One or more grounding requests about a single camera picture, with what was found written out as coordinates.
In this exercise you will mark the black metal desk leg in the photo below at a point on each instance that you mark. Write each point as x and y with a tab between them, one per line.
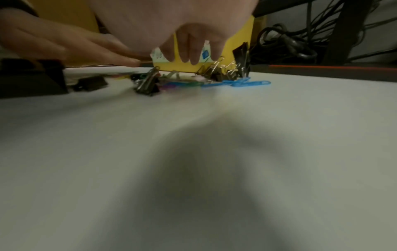
345	31

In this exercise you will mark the black box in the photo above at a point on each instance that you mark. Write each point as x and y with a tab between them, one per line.
31	78

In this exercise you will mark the yellow cardboard box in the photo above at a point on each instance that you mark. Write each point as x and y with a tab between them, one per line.
237	34

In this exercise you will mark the person's right hand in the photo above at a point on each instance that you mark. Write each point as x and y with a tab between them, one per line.
173	19

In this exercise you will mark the blue paper clip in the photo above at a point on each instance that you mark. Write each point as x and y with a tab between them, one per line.
217	84
252	83

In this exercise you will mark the pile of coloured paper clips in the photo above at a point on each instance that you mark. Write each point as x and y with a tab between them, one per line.
176	82

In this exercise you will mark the small black binder clip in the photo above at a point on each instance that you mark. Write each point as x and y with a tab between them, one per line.
91	83

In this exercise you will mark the large black binder clip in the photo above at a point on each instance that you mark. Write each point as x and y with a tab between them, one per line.
241	57

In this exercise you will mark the pile of black binder clips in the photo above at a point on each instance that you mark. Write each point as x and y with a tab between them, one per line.
218	71

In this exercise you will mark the person's left hand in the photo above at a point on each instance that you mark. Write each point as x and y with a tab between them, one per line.
52	39

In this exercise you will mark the white card with blue print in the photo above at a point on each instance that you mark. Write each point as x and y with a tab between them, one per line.
205	52

